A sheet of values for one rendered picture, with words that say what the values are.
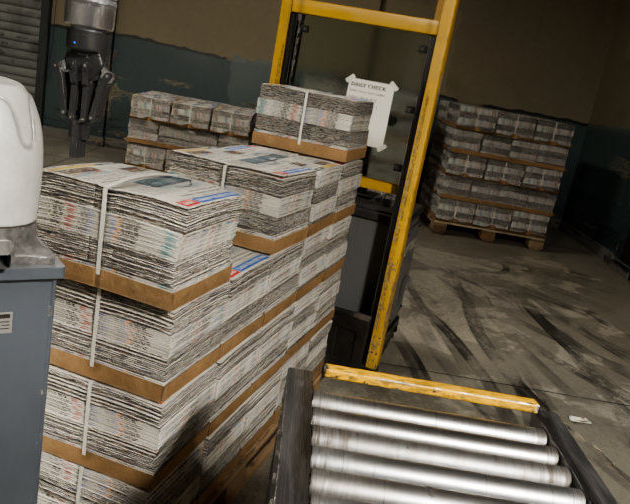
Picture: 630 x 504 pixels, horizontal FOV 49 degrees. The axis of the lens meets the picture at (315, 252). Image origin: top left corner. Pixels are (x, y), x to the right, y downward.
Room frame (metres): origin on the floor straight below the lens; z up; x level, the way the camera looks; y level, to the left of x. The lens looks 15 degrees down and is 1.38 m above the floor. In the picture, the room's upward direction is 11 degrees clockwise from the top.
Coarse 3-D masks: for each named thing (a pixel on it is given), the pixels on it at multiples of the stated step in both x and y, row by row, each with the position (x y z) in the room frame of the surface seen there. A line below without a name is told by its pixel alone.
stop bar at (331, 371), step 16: (336, 368) 1.25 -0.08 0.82; (352, 368) 1.27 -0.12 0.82; (368, 384) 1.25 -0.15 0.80; (384, 384) 1.25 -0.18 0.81; (400, 384) 1.25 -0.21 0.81; (416, 384) 1.25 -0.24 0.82; (432, 384) 1.26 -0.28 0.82; (448, 384) 1.28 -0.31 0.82; (464, 400) 1.25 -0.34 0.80; (480, 400) 1.25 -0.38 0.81; (496, 400) 1.26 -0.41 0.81; (512, 400) 1.26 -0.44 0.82; (528, 400) 1.27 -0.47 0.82
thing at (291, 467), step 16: (288, 368) 1.26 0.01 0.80; (288, 384) 1.19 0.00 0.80; (304, 384) 1.20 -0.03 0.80; (288, 400) 1.12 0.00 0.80; (304, 400) 1.13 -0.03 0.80; (288, 416) 1.06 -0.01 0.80; (304, 416) 1.08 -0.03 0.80; (288, 432) 1.01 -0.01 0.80; (304, 432) 1.02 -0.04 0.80; (288, 448) 0.96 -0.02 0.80; (304, 448) 0.97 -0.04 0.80; (288, 464) 0.92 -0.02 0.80; (304, 464) 0.93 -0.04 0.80; (272, 480) 0.91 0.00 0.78; (288, 480) 0.88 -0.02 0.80; (304, 480) 0.89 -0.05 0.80; (272, 496) 0.89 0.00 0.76; (288, 496) 0.84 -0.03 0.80; (304, 496) 0.85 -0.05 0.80
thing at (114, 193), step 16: (160, 176) 1.61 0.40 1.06; (96, 192) 1.41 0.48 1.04; (112, 192) 1.40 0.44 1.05; (96, 208) 1.41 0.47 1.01; (112, 208) 1.40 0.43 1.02; (96, 224) 1.40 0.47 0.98; (112, 224) 1.39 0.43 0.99; (96, 240) 1.40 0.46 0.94; (112, 240) 1.39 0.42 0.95; (96, 256) 1.40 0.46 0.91
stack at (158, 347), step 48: (96, 288) 1.43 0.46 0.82; (240, 288) 1.72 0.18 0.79; (288, 288) 2.12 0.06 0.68; (96, 336) 1.43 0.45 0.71; (144, 336) 1.39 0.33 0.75; (192, 336) 1.47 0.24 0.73; (288, 336) 2.18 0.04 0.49; (48, 384) 1.46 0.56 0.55; (96, 384) 1.43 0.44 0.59; (192, 384) 1.51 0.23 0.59; (240, 384) 1.85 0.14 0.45; (48, 432) 1.45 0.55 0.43; (96, 432) 1.42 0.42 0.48; (144, 432) 1.39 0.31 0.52; (192, 432) 1.56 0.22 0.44; (240, 432) 1.91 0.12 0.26; (48, 480) 1.46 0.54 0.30; (96, 480) 1.42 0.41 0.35; (192, 480) 1.62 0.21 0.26; (240, 480) 1.97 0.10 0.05
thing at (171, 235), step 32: (128, 192) 1.39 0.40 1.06; (160, 192) 1.43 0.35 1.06; (192, 192) 1.50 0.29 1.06; (224, 192) 1.59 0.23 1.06; (128, 224) 1.38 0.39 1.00; (160, 224) 1.37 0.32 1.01; (192, 224) 1.37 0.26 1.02; (224, 224) 1.53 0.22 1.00; (128, 256) 1.38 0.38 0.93; (160, 256) 1.35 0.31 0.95; (192, 256) 1.42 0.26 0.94; (224, 256) 1.58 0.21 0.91; (160, 288) 1.36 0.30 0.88
